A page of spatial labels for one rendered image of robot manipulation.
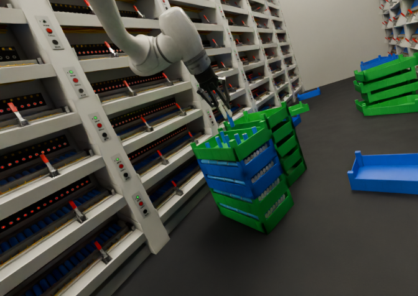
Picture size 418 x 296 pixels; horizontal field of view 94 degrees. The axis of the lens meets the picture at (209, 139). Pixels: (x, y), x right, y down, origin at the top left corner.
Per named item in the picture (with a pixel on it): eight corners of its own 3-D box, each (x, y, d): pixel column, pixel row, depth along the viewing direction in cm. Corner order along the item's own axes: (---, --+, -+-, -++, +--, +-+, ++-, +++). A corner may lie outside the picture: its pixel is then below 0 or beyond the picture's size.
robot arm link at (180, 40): (208, 43, 71) (180, 58, 77) (185, -3, 62) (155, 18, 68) (202, 54, 63) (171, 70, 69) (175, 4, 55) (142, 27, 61)
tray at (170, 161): (213, 140, 136) (210, 122, 131) (144, 191, 91) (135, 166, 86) (191, 138, 148) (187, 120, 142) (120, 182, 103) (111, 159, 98)
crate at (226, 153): (272, 137, 79) (265, 119, 77) (239, 161, 68) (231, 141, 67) (225, 140, 104) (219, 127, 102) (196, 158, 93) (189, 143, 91)
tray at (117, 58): (180, 59, 124) (175, 35, 119) (83, 72, 80) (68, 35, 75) (158, 63, 136) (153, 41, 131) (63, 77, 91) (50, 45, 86)
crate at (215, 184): (283, 171, 82) (277, 155, 80) (254, 200, 71) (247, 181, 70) (235, 167, 107) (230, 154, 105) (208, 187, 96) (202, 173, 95)
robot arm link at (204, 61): (201, 54, 64) (210, 69, 68) (206, 45, 71) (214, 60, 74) (180, 66, 68) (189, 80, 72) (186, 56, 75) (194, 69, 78)
